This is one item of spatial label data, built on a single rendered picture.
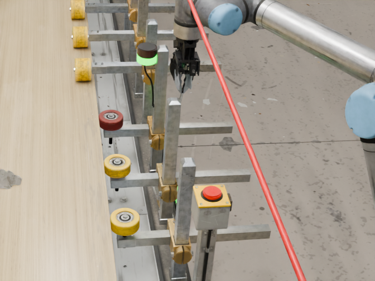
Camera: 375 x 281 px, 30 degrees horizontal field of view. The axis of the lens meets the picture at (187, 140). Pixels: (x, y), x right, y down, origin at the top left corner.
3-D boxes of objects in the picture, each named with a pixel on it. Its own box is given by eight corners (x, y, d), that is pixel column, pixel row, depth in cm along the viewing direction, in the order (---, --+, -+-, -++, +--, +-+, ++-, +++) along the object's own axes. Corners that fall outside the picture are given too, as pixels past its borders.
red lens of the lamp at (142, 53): (155, 48, 216) (155, 42, 215) (158, 58, 211) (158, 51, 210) (135, 48, 215) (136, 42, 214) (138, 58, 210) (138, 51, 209)
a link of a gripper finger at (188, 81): (184, 100, 222) (186, 74, 217) (181, 91, 227) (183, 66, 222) (194, 100, 223) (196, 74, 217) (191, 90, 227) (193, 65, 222)
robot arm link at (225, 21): (250, 1, 197) (221, -14, 204) (220, 10, 190) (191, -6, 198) (246, 32, 202) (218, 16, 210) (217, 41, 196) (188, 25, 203)
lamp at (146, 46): (153, 101, 227) (155, 42, 215) (154, 111, 222) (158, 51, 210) (134, 102, 226) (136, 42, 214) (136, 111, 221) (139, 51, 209)
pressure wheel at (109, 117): (121, 136, 239) (121, 107, 232) (123, 149, 232) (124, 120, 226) (97, 136, 238) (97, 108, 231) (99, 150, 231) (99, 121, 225)
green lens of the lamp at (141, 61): (154, 56, 217) (155, 49, 216) (157, 65, 213) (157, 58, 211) (135, 56, 216) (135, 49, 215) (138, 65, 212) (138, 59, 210)
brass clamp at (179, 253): (185, 230, 202) (186, 217, 199) (193, 263, 191) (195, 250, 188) (164, 231, 201) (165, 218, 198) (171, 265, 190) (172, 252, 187)
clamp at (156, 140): (160, 127, 241) (161, 115, 238) (166, 150, 230) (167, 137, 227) (144, 127, 240) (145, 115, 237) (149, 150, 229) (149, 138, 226)
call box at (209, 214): (220, 211, 157) (224, 183, 153) (227, 232, 151) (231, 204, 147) (190, 212, 156) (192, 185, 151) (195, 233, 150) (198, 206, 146)
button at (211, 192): (219, 190, 152) (219, 184, 151) (222, 202, 148) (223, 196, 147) (200, 191, 151) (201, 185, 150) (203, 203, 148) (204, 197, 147)
